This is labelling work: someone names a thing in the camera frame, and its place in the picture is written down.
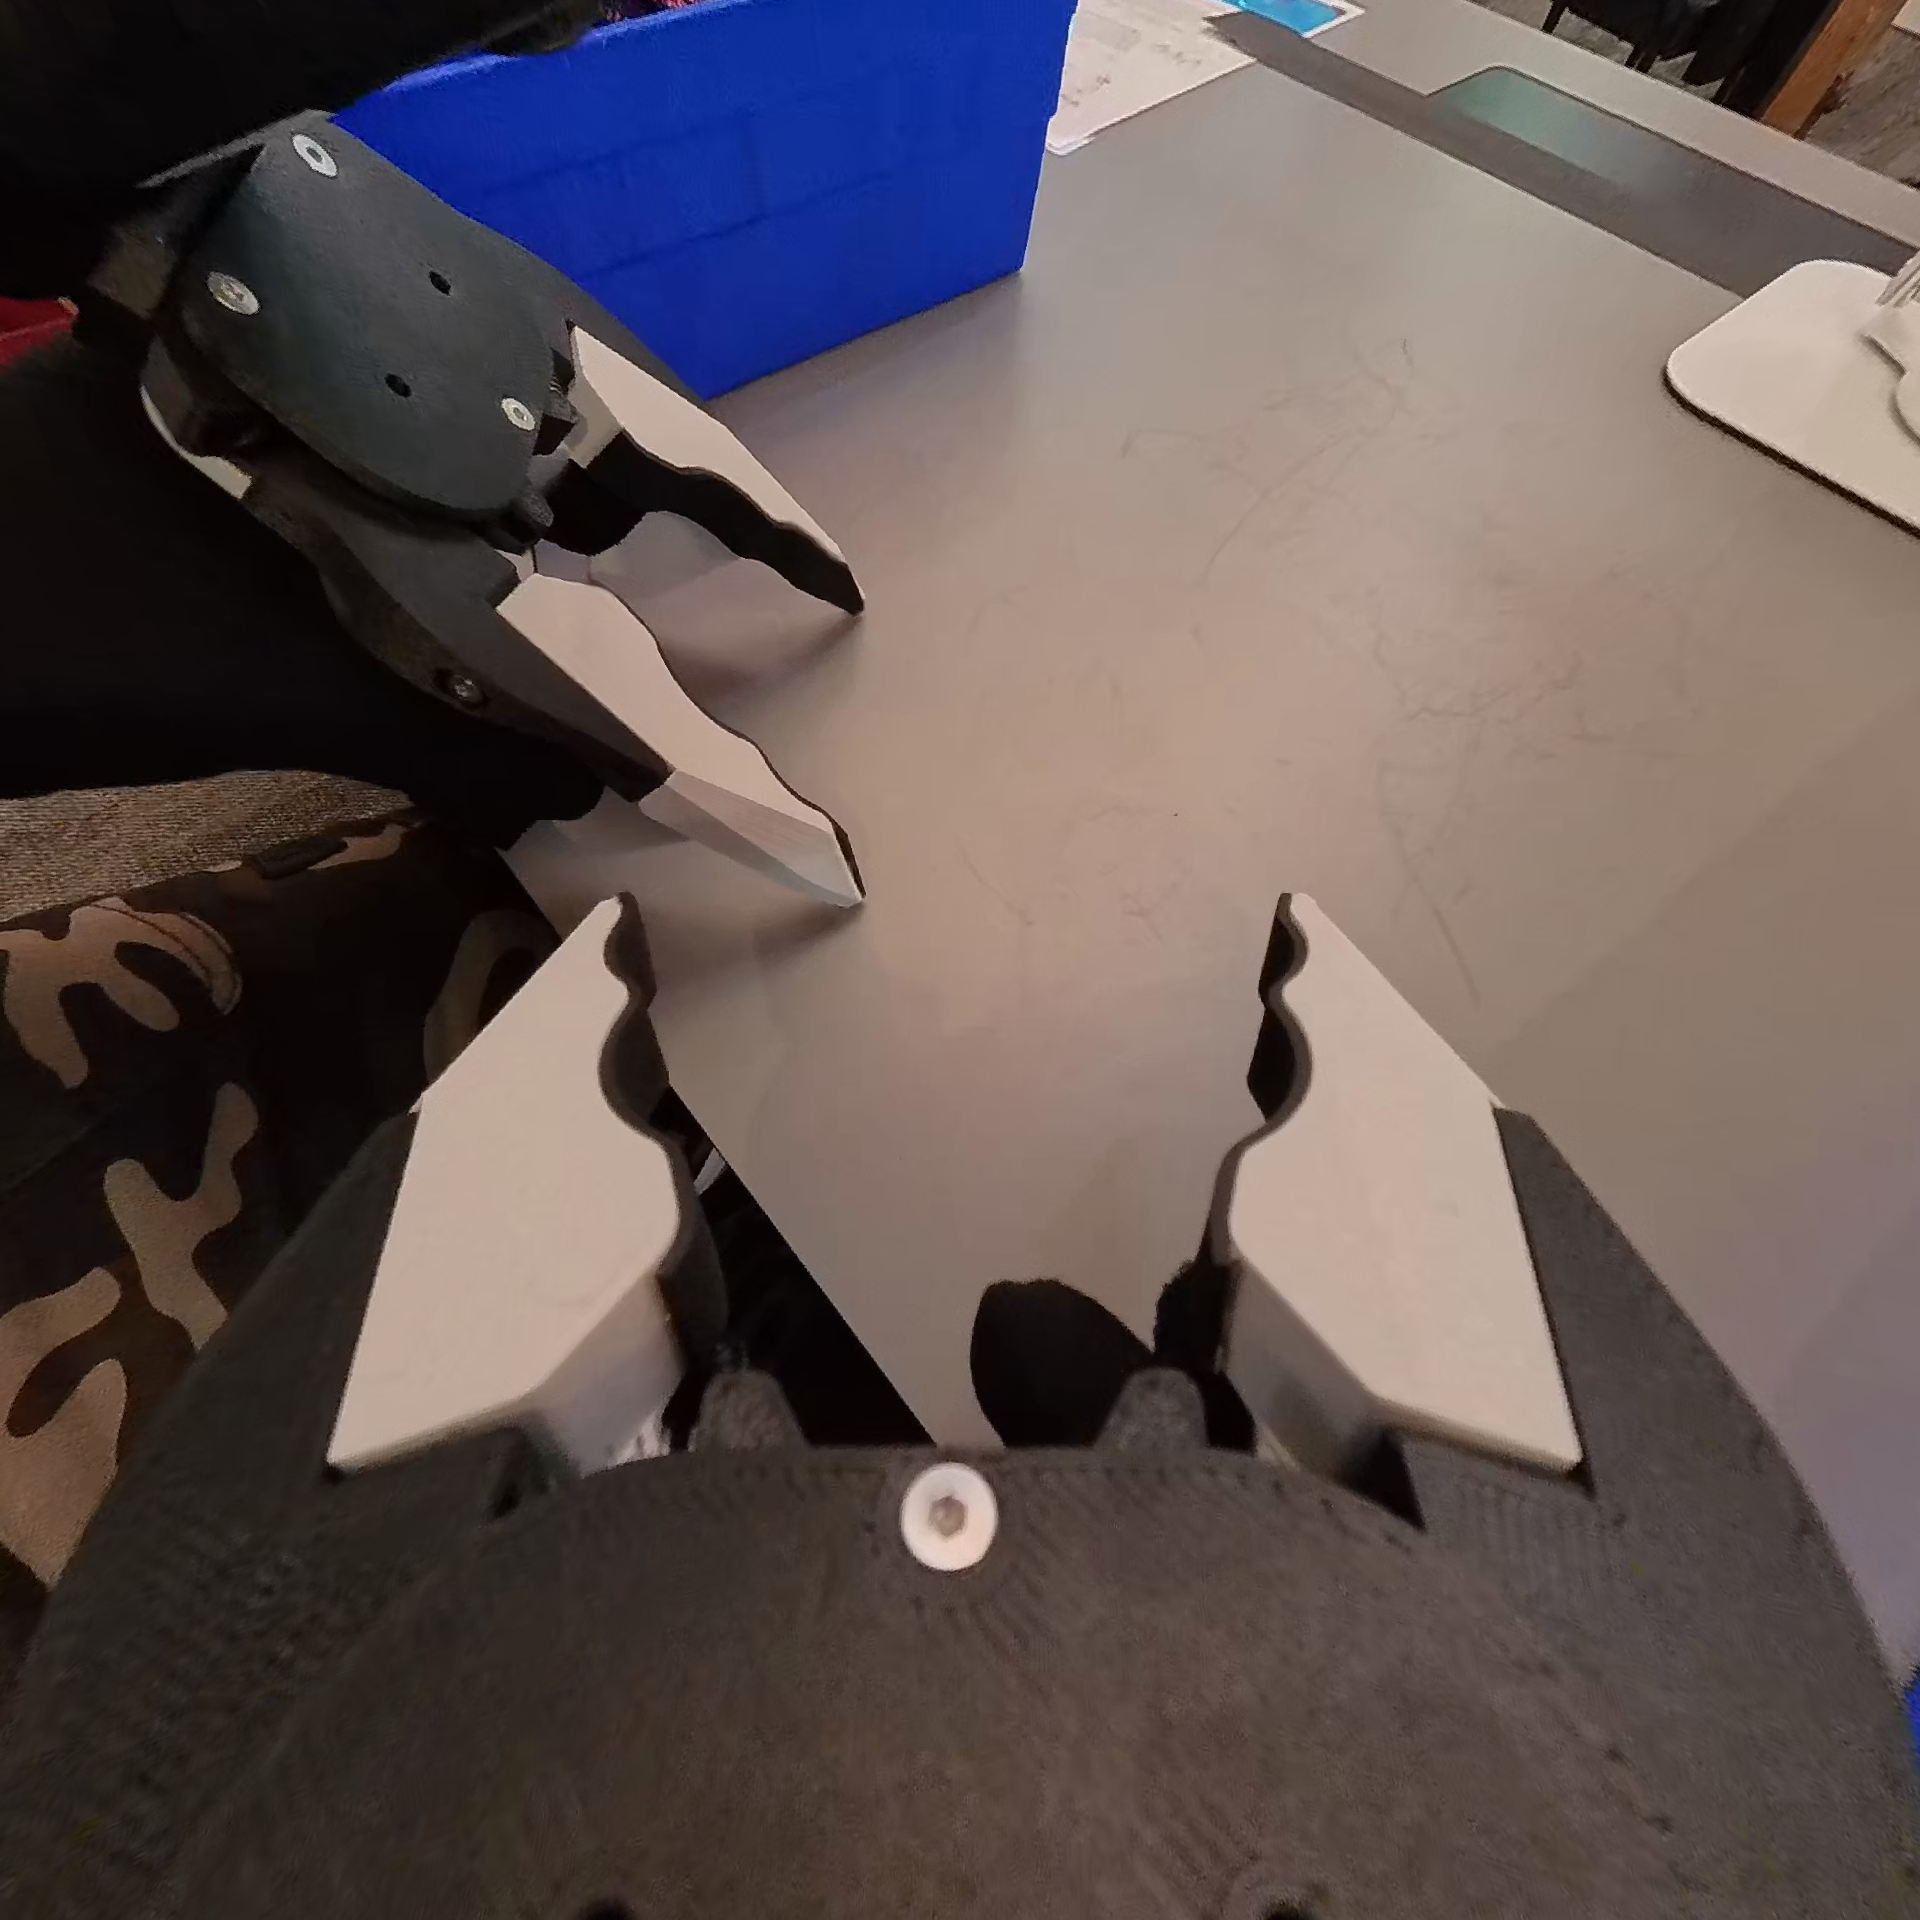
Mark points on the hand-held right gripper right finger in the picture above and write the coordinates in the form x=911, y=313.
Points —
x=1394, y=1245

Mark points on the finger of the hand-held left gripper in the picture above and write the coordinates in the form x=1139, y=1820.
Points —
x=600, y=675
x=690, y=428

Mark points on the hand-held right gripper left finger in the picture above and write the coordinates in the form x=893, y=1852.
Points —
x=511, y=1245

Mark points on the blue plastic bin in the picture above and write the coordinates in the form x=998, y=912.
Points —
x=825, y=151

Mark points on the person's camouflage pants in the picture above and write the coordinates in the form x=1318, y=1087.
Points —
x=150, y=1201

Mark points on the white printed paper sheet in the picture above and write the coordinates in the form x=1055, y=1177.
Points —
x=1125, y=75

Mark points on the blue white paper sheet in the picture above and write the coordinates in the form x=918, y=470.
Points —
x=1290, y=15

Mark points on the white monitor stand base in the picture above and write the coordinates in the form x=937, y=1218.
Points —
x=1785, y=391

